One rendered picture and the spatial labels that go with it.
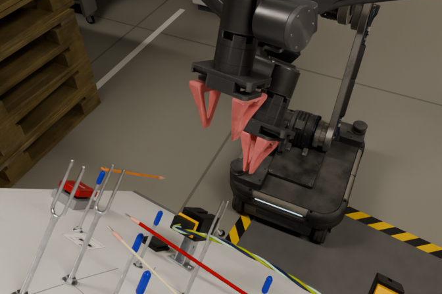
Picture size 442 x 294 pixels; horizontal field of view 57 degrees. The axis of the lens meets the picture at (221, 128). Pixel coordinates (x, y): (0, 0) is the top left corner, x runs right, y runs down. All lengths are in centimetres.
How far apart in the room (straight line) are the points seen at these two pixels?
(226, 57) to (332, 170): 146
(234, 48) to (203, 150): 178
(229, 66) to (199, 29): 280
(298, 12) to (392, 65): 269
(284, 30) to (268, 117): 25
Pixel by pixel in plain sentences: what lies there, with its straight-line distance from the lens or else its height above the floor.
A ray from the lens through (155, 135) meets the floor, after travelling 243.
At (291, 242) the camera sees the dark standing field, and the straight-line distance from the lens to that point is 199.
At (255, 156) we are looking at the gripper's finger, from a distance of 74.
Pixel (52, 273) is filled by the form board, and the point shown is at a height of 125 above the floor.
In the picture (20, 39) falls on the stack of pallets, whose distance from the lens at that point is 218.
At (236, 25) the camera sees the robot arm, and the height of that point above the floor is 142.
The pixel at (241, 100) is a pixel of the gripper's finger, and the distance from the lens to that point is 55.
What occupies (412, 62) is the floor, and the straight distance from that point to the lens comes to 328.
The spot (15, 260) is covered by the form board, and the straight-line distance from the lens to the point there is 53.
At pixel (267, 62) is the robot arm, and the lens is 71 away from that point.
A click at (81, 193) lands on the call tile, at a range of 76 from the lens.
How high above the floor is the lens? 169
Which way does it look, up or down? 44 degrees down
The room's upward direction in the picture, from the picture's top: straight up
